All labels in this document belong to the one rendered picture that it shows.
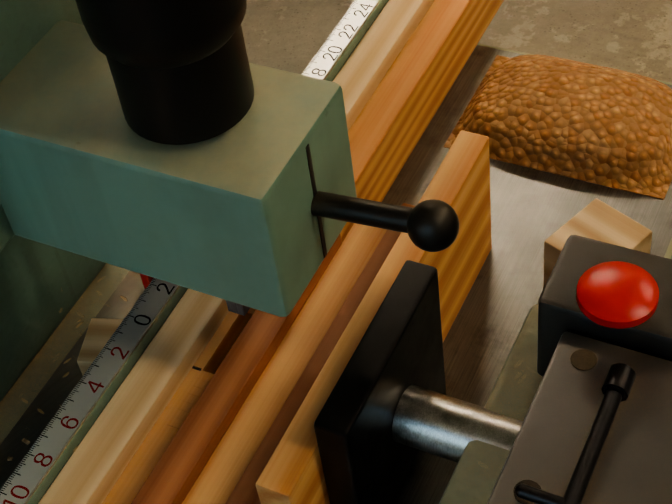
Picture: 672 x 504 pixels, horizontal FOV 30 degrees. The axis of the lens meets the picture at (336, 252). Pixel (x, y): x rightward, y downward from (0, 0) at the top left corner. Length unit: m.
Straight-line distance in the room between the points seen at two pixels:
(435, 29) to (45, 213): 0.28
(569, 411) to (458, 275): 0.16
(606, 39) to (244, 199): 1.81
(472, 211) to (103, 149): 0.20
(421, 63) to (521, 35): 1.54
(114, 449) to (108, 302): 0.27
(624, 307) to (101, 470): 0.22
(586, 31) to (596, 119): 1.56
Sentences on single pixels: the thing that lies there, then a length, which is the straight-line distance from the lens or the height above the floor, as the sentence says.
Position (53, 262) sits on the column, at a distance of 0.77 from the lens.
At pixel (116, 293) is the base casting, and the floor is 0.80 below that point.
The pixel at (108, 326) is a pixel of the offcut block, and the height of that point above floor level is 0.83.
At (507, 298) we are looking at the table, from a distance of 0.63.
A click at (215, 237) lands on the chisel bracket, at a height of 1.04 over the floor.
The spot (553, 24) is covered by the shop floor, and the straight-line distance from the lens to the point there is 2.27.
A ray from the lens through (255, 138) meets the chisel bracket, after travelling 0.48.
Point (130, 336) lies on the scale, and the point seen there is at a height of 0.96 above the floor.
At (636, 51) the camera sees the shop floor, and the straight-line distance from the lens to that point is 2.21.
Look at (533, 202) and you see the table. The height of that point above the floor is 0.90.
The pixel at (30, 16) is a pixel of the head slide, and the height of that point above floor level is 1.08.
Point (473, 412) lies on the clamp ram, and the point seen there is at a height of 0.96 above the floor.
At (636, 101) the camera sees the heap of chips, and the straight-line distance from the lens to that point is 0.70.
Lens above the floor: 1.38
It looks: 47 degrees down
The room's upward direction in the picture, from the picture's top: 9 degrees counter-clockwise
